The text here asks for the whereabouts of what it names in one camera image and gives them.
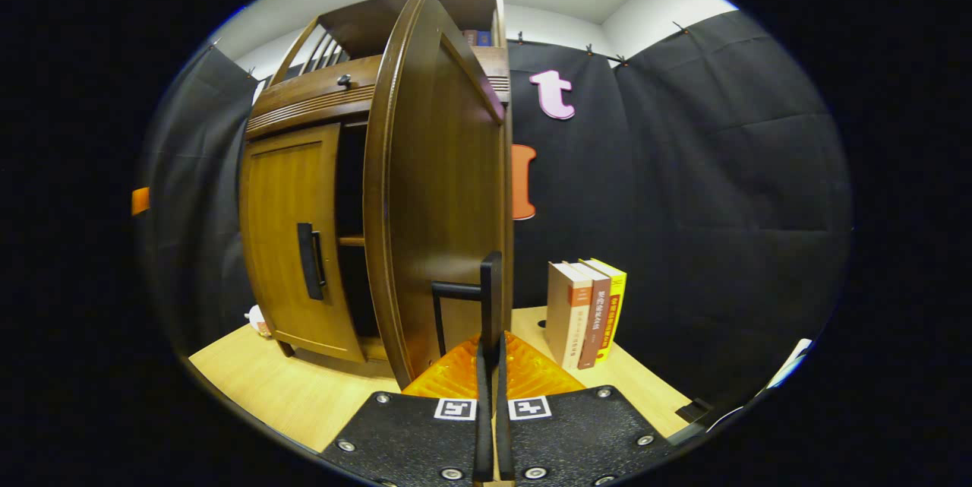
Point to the dark red-brown book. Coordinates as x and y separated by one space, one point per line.
470 38

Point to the blue book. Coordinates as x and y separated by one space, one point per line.
484 39

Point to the wooden shoe cabinet door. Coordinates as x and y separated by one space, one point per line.
433 191
281 229

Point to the yellow book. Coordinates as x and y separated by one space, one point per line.
617 305

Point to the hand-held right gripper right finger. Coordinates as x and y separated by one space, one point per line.
504 426

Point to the black backdrop cloth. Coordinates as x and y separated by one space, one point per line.
721 206

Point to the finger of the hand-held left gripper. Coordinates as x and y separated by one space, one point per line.
140 201

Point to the wooden double-door shoe cabinet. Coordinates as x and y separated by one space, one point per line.
387 20

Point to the small white bag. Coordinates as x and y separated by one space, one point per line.
257 317

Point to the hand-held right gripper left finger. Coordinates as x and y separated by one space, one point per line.
484 426

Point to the wooden drawer with black knob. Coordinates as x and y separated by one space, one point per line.
319 96

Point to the beige book with orange band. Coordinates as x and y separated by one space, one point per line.
562 312

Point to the brown book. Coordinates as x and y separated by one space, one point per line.
598 320

